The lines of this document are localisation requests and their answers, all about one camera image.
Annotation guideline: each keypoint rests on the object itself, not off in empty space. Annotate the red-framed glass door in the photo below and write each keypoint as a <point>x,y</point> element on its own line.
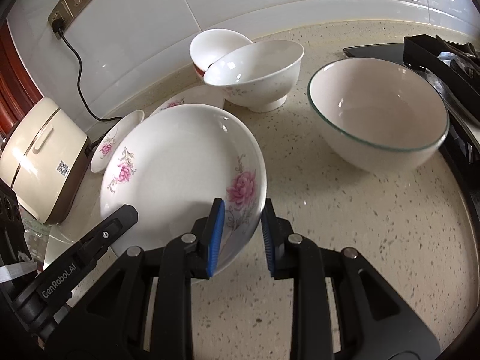
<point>18,92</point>

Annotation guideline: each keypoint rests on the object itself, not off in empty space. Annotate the black gas stove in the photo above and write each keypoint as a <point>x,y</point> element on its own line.
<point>451,70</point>

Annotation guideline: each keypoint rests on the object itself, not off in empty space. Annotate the small floral white dish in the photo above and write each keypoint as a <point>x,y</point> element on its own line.
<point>107,146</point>

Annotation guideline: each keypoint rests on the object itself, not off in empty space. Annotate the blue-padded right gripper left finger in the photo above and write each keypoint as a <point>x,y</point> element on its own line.
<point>208,232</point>

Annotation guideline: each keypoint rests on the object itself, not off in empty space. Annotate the large green-rimmed white bowl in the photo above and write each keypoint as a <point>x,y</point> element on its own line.
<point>379,116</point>

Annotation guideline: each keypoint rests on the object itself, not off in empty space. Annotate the white floral footed bowl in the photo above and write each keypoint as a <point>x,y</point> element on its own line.
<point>258,76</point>

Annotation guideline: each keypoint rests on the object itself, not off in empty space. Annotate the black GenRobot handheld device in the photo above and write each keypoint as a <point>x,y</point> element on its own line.
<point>30,299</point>

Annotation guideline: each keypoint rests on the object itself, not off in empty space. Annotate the red-banded white bowl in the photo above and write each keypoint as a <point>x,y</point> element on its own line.
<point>211,45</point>

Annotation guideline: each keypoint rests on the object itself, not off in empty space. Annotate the cream rice cooker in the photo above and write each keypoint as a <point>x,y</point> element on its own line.
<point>45,160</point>

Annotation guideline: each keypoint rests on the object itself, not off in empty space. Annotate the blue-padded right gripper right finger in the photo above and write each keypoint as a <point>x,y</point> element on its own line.
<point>278,250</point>

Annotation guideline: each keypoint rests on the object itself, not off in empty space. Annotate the large floral white plate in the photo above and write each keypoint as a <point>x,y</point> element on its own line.
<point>173,165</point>

